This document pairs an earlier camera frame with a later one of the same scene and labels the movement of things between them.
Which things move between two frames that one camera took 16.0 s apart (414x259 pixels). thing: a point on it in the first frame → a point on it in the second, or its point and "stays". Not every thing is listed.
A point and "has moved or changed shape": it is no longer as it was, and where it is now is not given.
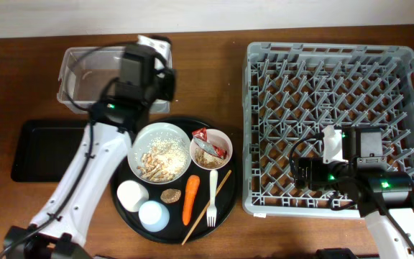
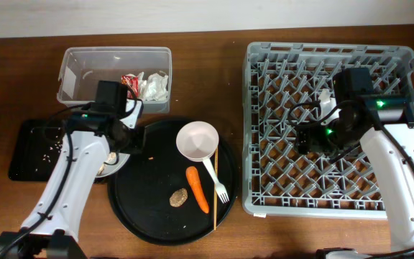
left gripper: [173, 89] → [139, 141]
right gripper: [315, 165] → [307, 141]
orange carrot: [192, 188] → [195, 183]
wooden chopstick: [201, 215] → [215, 189]
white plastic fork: [212, 209] → [219, 187]
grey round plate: [159, 153] has moved or changed shape
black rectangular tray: [45, 149] stays
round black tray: [178, 181] stays
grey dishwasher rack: [292, 91] stays
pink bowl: [206, 160] → [197, 140]
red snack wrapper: [200, 137] has moved or changed shape
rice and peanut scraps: [164, 159] → [58, 145]
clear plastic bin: [84, 71] stays
